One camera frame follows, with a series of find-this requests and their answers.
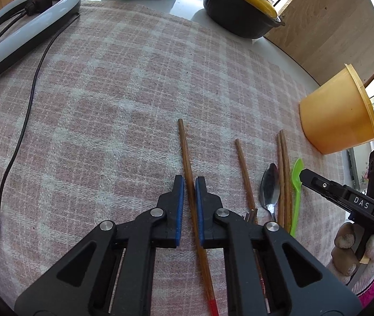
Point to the metal spoon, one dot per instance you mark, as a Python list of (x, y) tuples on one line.
[(269, 187)]

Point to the metal utensil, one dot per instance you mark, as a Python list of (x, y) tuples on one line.
[(251, 215)]

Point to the green plastic spoon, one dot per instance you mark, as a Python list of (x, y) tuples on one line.
[(296, 200)]

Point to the pink checkered cloth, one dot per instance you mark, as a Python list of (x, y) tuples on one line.
[(108, 105)]

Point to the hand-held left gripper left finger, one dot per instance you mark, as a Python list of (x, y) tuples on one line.
[(179, 204)]

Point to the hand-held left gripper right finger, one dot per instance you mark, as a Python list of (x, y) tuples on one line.
[(200, 204)]

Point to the black cooking pot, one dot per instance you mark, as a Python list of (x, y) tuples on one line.
[(233, 16)]

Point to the brown wooden chopstick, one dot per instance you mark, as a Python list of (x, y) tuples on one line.
[(244, 174), (279, 171), (286, 177)]

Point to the person's right hand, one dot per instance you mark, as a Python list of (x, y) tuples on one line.
[(345, 256)]

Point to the red-tipped wooden chopstick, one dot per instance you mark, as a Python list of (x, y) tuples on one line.
[(187, 158)]

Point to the large wooden board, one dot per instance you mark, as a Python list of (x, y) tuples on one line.
[(332, 33)]

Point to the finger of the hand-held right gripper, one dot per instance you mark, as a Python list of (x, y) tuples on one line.
[(322, 184)]

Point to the yellow plastic container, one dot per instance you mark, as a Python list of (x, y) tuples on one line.
[(335, 118)]

